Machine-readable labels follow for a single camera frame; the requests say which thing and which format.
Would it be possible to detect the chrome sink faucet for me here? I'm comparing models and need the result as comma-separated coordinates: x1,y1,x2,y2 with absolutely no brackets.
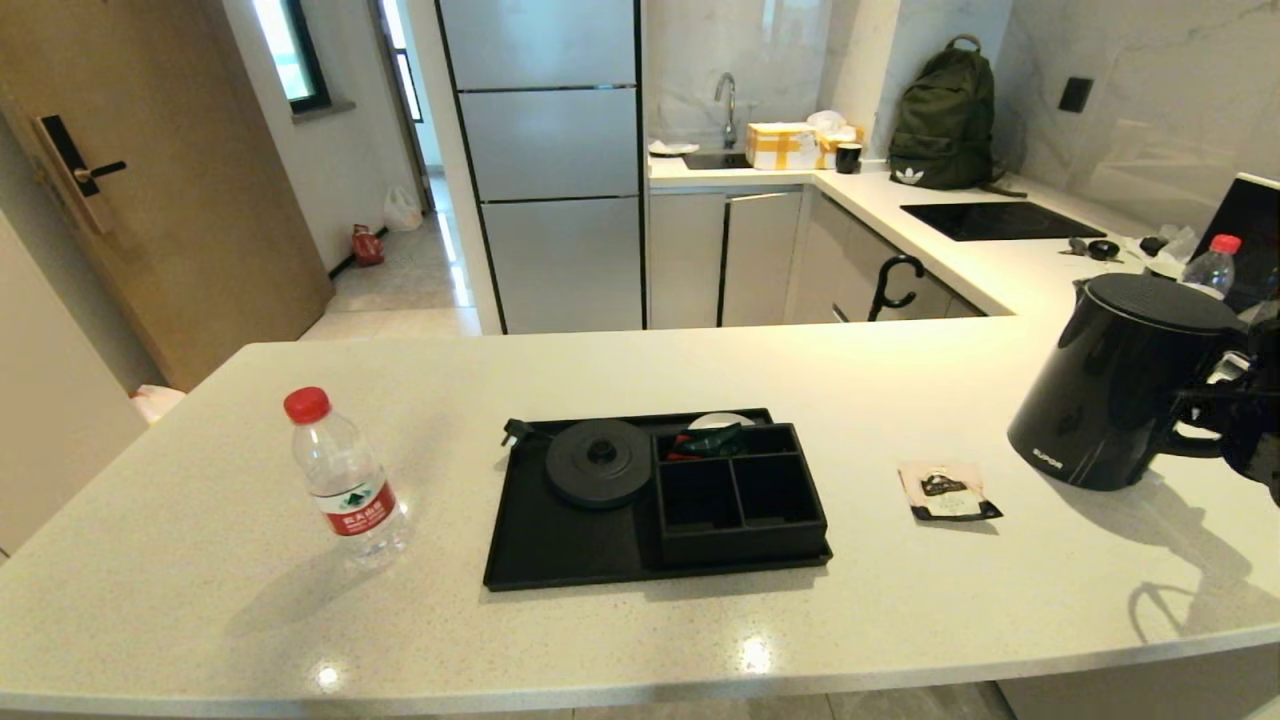
713,73,739,151

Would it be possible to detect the silver refrigerator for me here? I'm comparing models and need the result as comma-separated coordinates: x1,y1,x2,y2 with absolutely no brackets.
436,0,646,334

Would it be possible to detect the dark framed window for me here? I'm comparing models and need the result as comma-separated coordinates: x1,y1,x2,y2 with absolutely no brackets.
250,0,331,116

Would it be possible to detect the black rectangular serving tray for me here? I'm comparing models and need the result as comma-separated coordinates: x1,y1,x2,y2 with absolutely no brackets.
483,408,834,592

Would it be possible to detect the wooden door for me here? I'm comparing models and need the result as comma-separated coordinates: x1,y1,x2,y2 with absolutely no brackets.
0,0,333,393

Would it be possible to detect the green backpack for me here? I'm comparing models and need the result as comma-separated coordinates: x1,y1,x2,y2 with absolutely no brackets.
888,35,1028,198

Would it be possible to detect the crumpled clear plastic wrap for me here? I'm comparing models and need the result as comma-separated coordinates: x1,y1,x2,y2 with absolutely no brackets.
1140,226,1198,273

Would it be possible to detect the black electric kettle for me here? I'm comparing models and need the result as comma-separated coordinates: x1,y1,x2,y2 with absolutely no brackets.
1007,273,1251,492

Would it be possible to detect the white box yellow tape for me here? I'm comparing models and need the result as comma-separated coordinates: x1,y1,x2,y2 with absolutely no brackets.
745,123,820,172

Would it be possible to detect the white framed black appliance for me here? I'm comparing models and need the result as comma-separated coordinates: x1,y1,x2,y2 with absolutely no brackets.
1195,172,1280,313

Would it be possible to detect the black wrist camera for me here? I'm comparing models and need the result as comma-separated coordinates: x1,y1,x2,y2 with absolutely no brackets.
1205,318,1280,396

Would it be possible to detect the black compartment organizer box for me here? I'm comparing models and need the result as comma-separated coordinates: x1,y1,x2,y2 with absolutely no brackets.
652,424,829,568

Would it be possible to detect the pink tea bag packet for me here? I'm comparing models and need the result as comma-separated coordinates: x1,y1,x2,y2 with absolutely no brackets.
897,461,1004,523

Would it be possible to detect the grey cabinet door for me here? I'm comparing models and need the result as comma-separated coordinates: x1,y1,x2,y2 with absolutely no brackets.
648,193,726,330
722,192,803,329

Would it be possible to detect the clear water bottle red label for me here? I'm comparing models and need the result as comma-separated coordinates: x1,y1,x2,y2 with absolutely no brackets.
1180,234,1243,301

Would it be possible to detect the black door lock handle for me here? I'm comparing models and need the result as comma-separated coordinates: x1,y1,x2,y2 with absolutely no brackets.
30,116,128,236

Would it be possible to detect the clear water bottle green logo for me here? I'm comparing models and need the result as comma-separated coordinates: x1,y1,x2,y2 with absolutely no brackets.
283,386,414,571

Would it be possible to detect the dark green red sachet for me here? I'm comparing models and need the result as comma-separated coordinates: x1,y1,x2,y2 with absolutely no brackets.
665,422,746,461

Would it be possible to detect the black induction cooktop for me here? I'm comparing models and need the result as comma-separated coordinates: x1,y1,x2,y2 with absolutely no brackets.
900,203,1107,243

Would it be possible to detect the white plastic bag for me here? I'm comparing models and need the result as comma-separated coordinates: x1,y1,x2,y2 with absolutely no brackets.
382,185,424,233

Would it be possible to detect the black umbrella hook handle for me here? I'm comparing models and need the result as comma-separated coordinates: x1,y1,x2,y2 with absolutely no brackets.
866,255,925,323

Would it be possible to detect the black round kettle base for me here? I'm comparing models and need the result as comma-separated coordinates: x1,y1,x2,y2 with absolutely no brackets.
545,420,653,509

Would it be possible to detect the grey corner cabinet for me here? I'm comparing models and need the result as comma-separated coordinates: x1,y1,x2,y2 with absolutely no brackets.
785,190,986,326

